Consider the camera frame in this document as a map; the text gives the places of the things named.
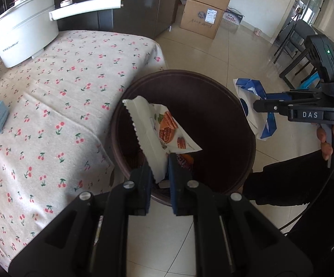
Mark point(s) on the black chair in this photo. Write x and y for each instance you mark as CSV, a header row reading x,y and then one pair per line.
x,y
299,31

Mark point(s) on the cherry print tablecloth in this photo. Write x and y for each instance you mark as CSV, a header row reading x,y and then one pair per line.
x,y
55,142

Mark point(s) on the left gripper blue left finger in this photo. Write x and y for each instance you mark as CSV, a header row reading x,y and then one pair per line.
x,y
141,192

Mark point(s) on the dark brown trash bin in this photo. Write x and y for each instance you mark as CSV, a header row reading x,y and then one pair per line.
x,y
213,117

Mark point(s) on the small printed box on floor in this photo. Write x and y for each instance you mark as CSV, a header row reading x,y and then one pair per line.
x,y
233,16

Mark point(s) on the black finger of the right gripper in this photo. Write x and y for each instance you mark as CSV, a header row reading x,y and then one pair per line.
x,y
279,106

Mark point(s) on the lower cardboard box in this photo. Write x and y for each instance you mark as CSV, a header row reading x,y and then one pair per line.
x,y
201,18

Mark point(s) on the grey refrigerator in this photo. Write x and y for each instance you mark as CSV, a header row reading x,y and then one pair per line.
x,y
126,2

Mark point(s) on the white electric cooking pot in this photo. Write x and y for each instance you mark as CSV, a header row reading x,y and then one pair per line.
x,y
30,25

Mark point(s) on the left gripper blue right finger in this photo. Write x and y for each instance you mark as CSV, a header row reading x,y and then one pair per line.
x,y
181,198

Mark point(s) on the white snack wrapper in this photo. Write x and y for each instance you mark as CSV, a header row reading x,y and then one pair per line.
x,y
158,134

